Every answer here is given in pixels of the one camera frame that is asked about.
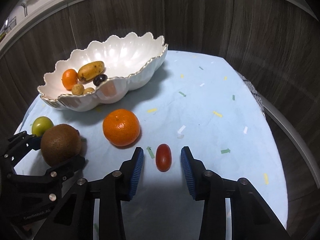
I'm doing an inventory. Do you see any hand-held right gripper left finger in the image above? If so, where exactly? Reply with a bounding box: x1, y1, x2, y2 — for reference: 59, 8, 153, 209
30, 147, 145, 240

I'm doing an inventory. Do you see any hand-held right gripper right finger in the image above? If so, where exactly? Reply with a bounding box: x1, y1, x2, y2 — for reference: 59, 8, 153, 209
180, 146, 292, 240

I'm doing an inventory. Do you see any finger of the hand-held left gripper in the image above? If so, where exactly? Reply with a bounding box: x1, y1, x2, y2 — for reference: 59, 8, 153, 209
6, 131, 43, 167
9, 154, 86, 205

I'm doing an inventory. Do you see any brown kiwi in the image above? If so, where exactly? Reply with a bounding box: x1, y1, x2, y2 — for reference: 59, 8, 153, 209
40, 124, 82, 167

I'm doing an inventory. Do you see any red cherry tomato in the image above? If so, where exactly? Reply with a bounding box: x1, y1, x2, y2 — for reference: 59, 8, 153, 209
155, 144, 172, 172

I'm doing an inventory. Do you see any small orange tangerine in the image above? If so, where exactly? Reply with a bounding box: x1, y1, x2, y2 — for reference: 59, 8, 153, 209
62, 69, 78, 90

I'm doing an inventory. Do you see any yellow mango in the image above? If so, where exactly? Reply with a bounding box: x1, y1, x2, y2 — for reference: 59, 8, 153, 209
77, 61, 105, 82

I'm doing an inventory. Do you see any dark purple grape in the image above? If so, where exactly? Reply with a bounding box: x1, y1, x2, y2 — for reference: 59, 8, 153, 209
93, 74, 108, 86

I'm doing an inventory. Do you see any white scalloped bowl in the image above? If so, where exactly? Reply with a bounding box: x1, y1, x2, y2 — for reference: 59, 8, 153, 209
37, 32, 169, 112

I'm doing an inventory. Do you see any yellow-green round fruit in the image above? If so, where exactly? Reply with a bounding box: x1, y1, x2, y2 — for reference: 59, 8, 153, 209
31, 116, 54, 137

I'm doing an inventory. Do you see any large orange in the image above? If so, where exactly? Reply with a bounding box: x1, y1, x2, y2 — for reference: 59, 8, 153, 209
102, 109, 141, 147

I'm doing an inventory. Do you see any light blue tablecloth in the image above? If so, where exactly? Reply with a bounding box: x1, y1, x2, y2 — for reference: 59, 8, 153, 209
12, 50, 292, 230

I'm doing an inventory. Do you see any grey patterned cloth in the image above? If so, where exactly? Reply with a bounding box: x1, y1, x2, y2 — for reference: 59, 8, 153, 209
240, 74, 266, 117

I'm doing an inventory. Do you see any wire rack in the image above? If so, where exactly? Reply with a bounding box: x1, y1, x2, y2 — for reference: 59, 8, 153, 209
0, 16, 17, 43

